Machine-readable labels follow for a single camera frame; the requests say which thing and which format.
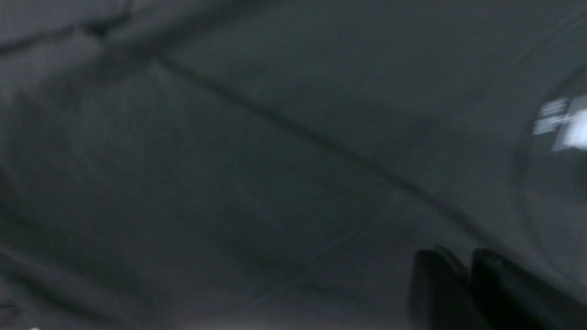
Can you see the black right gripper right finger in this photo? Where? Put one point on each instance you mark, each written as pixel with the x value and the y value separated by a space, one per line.
pixel 511 298

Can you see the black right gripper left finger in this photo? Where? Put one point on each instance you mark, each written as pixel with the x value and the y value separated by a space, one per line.
pixel 438 300

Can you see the dark gray long-sleeved shirt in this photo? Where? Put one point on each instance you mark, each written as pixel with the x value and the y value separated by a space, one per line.
pixel 277 164

